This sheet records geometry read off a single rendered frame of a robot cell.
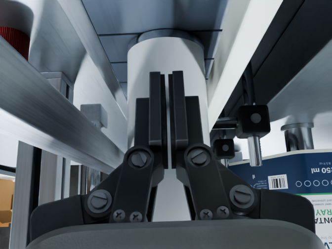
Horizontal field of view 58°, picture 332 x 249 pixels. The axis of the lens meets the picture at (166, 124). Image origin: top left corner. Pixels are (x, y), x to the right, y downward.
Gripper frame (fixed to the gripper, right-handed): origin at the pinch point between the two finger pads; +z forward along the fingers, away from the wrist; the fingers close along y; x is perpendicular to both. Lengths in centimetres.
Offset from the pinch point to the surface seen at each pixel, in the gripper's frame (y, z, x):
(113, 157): -3.0, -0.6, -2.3
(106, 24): -3.3, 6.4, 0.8
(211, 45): 3.1, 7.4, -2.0
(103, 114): -6.9, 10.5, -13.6
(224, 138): 8.5, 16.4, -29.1
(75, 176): -151, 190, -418
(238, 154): 15, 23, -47
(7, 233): -245, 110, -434
